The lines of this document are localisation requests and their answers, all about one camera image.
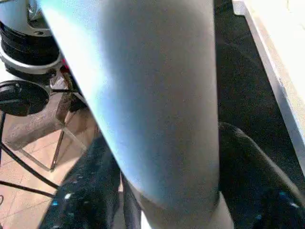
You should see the white tapered table leg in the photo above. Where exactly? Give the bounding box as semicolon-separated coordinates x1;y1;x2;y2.
35;0;235;229

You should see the white plastic table top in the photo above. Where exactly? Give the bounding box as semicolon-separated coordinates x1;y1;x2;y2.
232;0;305;178

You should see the robot arm base with cables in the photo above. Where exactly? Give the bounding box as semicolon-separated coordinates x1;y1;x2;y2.
0;112;60;208

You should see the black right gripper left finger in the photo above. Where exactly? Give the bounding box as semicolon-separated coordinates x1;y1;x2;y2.
44;135;125;229

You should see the metal work surface frame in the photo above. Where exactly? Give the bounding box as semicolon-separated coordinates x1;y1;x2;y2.
20;114;89;172

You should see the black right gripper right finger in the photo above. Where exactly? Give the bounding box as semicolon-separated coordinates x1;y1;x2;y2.
218;121;305;229

